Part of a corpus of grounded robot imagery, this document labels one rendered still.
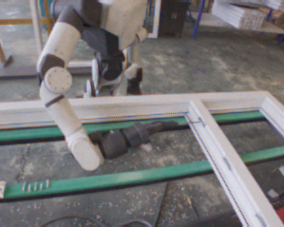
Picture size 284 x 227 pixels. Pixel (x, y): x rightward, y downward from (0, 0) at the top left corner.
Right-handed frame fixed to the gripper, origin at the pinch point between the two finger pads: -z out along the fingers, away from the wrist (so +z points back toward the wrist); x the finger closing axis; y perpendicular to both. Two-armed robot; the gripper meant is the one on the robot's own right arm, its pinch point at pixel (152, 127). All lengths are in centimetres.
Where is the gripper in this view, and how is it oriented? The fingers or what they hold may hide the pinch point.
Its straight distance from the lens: 69.3
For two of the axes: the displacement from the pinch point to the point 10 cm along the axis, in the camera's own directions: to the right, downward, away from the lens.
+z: -9.1, 3.9, -1.6
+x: 2.5, 1.9, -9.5
